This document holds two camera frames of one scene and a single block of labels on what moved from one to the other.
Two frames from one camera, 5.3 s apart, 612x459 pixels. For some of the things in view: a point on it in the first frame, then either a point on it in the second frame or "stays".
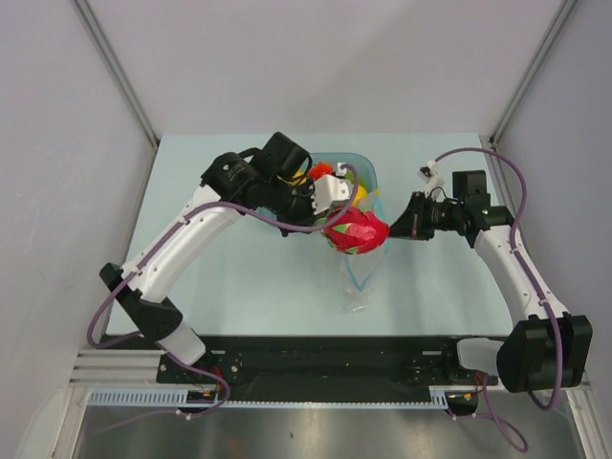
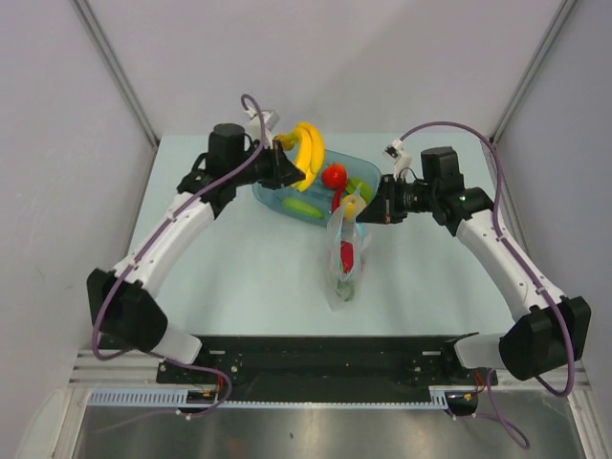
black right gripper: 411,223 → 384,210
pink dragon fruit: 356,230 → 345,286
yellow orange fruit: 361,193 → 352,206
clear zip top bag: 360,268 → 348,237
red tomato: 320,168 → 335,176
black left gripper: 308,214 → 283,173
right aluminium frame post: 563,9 stays
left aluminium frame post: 117,70 stays
